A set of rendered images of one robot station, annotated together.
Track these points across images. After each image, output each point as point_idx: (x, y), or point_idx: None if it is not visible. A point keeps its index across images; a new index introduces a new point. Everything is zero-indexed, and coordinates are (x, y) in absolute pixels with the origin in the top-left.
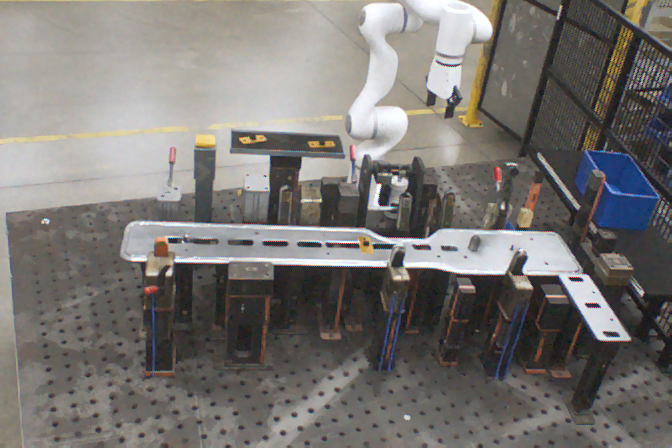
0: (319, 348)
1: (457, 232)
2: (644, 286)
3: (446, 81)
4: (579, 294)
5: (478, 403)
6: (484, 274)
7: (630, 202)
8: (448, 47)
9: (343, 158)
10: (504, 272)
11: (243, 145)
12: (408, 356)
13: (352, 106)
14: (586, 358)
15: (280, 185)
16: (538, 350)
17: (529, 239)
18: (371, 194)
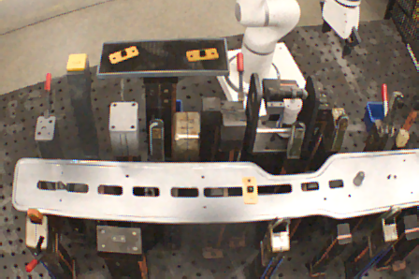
0: (200, 268)
1: (346, 158)
2: None
3: (344, 22)
4: None
5: None
6: (362, 215)
7: None
8: None
9: (227, 75)
10: (379, 211)
11: (111, 66)
12: (284, 270)
13: None
14: (418, 245)
15: (156, 98)
16: (388, 259)
17: (402, 161)
18: (265, 72)
